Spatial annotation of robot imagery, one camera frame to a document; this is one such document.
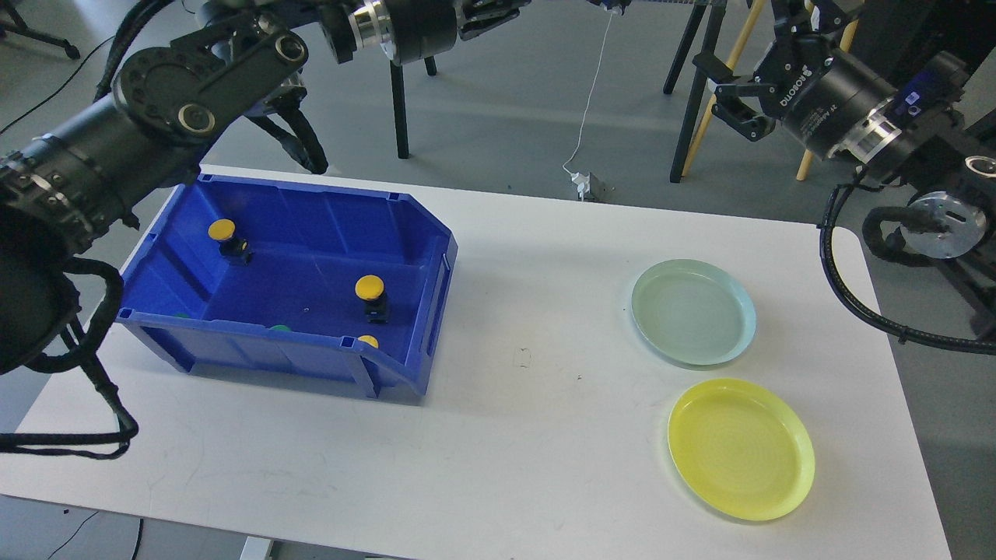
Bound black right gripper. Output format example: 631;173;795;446
693;1;900;160

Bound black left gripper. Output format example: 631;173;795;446
377;1;529;66

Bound yellow push button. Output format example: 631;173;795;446
207;219;253;265
358;334;380;348
353;275;389;324

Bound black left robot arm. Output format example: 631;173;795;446
2;1;523;460

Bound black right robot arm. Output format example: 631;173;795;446
693;1;994;355

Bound pale green plate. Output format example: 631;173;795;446
630;259;758;368

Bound yellow push button back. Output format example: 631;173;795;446
207;219;253;265

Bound yellow push button front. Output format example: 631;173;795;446
358;334;380;348

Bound yellow plate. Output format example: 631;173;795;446
666;378;815;522

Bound wooden pole left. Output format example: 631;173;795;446
682;0;765;178

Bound wooden pole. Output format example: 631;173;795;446
794;20;858;182
682;0;765;178

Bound black stand legs right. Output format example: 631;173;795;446
662;1;727;184

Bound black stand legs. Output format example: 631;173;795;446
389;61;412;159
662;1;727;184

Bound wooden pole right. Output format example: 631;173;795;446
794;20;858;182

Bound black stand legs left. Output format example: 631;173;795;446
389;61;412;159

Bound black cabinet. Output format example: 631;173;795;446
850;1;995;86

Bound white power adapter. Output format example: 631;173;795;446
570;173;613;203

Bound blue plastic storage bin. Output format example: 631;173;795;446
117;174;458;398

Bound white cable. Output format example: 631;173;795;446
562;0;623;176

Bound black floor cable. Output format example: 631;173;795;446
0;31;117;137

